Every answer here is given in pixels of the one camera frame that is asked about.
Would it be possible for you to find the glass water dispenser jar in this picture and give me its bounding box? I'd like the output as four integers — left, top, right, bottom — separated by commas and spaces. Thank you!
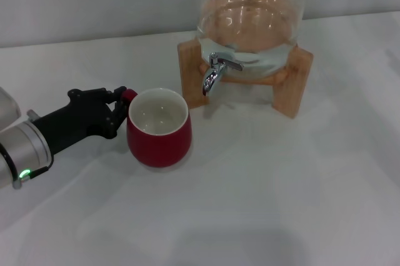
195, 0, 306, 79

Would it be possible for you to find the chrome dispenser faucet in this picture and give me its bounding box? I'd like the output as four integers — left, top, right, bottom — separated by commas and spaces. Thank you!
202, 52, 244, 97

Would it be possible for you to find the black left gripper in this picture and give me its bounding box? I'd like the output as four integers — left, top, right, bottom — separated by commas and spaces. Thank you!
31, 86, 129, 157

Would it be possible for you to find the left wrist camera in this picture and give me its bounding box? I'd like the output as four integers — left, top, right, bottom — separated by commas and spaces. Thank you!
0, 86, 21, 131

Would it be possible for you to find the wooden dispenser stand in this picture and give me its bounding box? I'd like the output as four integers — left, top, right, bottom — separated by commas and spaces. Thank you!
177, 38, 314, 119

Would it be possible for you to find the red ceramic cup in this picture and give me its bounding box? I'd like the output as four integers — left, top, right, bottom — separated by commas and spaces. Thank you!
120, 87, 193, 169

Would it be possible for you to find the left arm connector cable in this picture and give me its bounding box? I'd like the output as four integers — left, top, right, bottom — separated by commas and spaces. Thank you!
12, 158, 53, 190

